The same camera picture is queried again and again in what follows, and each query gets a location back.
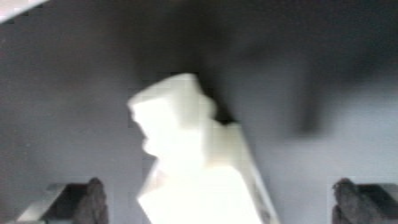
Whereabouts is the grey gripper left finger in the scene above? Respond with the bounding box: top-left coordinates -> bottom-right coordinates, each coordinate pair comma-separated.
16,178 -> 110,224

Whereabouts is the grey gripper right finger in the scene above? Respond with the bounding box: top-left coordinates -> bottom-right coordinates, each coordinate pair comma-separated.
332,178 -> 398,224

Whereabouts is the white square tabletop tray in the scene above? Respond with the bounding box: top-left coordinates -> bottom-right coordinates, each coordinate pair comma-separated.
128,73 -> 280,224

